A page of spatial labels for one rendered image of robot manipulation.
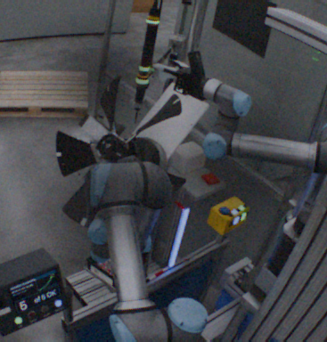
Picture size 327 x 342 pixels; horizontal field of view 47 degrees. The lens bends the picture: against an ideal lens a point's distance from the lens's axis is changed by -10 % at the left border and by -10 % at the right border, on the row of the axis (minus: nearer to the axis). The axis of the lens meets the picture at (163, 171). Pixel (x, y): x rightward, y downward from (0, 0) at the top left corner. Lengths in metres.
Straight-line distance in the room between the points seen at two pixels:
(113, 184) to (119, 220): 0.09
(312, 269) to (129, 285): 0.48
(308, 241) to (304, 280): 0.10
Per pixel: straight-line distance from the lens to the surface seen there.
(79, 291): 2.59
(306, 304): 0.99
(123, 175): 1.11
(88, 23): 7.30
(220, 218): 1.75
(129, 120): 2.90
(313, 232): 0.89
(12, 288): 1.16
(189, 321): 1.10
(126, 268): 1.08
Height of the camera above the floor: 2.16
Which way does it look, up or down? 35 degrees down
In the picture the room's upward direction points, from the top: 11 degrees clockwise
